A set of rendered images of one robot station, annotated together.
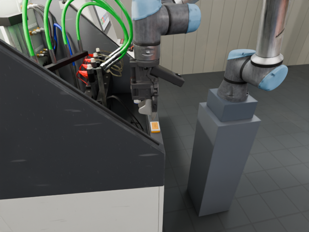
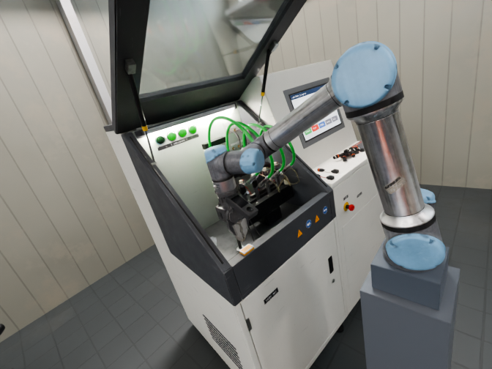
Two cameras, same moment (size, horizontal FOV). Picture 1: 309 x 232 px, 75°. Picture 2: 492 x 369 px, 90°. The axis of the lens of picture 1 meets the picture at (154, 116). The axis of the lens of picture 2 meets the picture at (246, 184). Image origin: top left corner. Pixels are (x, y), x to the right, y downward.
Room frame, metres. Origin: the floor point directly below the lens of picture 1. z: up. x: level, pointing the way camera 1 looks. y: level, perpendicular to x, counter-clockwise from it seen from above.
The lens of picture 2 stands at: (0.23, -0.71, 1.51)
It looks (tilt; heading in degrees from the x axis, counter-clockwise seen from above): 21 degrees down; 60
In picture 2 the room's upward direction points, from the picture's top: 14 degrees counter-clockwise
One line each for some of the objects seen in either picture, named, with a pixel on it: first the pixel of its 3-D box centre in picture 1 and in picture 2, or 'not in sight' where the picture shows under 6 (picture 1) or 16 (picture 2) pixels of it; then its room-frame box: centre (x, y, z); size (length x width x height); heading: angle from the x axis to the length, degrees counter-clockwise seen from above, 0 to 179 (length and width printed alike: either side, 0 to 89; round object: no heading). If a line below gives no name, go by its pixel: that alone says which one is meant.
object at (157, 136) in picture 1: (149, 113); (287, 237); (0.80, 0.02, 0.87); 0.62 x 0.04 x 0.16; 6
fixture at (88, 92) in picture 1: (100, 97); (266, 207); (0.89, 0.27, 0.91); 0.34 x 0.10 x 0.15; 6
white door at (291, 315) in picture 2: not in sight; (304, 310); (0.80, 0.01, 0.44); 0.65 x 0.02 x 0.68; 6
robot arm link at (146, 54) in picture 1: (147, 51); (223, 184); (0.57, 0.02, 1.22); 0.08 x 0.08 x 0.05
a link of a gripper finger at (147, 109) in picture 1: (147, 110); (233, 231); (0.56, 0.02, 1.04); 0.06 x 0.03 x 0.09; 96
